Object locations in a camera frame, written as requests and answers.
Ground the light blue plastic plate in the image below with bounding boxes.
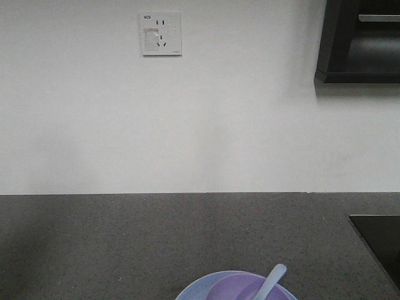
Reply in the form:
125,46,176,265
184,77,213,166
174,270,299,300

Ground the purple plastic bowl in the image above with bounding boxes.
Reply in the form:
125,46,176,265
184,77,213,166
207,272,291,300

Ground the light blue plastic spoon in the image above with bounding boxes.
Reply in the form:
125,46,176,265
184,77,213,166
253,263,287,300

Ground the black glass gas stove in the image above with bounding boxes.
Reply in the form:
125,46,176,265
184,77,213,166
349,214,399,290

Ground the white wall power socket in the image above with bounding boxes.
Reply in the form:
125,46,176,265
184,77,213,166
138,11,183,56

